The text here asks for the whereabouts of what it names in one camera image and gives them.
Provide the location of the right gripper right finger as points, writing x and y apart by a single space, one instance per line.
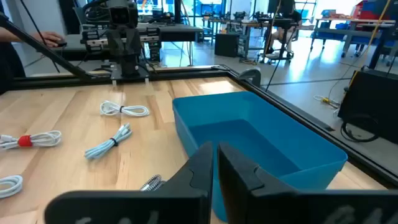
264 205

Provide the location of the black office chair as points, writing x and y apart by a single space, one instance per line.
281 23

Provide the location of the grey workbench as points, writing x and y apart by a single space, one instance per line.
351 21

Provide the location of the black aluminium table frame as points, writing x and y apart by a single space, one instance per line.
186 74

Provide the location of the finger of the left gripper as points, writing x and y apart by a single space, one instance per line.
133 43
116 43

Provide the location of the person's hand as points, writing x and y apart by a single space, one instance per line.
49 38

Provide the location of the person's forearm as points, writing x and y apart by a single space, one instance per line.
14 35

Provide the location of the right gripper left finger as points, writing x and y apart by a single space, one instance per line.
174 205

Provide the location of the black computer mouse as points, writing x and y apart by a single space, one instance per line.
61 43

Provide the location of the grey frame clamp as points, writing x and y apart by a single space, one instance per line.
252 74

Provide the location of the person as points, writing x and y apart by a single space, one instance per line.
284 7
9 65

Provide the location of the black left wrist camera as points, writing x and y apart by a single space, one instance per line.
122 15

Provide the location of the cluttered workbench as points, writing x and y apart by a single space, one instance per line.
248 25

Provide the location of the blue plastic bin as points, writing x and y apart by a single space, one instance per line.
248 109

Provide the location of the black floor cabinet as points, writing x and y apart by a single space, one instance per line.
373 93

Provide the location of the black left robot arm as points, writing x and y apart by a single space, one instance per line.
129 63

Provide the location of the black computer tower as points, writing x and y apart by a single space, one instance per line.
227 45

